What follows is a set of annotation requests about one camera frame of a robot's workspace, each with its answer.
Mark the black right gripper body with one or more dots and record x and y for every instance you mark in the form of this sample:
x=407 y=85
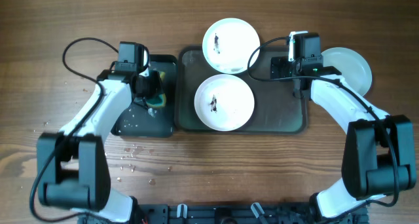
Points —
x=280 y=67

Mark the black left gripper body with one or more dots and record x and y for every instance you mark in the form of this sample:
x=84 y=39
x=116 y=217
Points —
x=150 y=87

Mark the green yellow sponge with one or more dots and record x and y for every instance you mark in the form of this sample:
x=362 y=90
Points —
x=156 y=97

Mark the white plate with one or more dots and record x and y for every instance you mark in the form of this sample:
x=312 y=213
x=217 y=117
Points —
x=352 y=65
x=230 y=46
x=224 y=102

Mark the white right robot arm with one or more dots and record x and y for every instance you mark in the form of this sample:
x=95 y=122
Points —
x=378 y=161

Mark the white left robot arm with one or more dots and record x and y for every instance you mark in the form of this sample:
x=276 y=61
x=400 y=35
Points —
x=72 y=170

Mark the black water tray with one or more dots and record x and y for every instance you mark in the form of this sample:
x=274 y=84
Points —
x=136 y=121

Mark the dark grey serving tray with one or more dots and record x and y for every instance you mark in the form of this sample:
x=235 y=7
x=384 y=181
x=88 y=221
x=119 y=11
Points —
x=277 y=111

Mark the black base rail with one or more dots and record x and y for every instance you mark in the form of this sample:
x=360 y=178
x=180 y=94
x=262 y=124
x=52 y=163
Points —
x=283 y=213

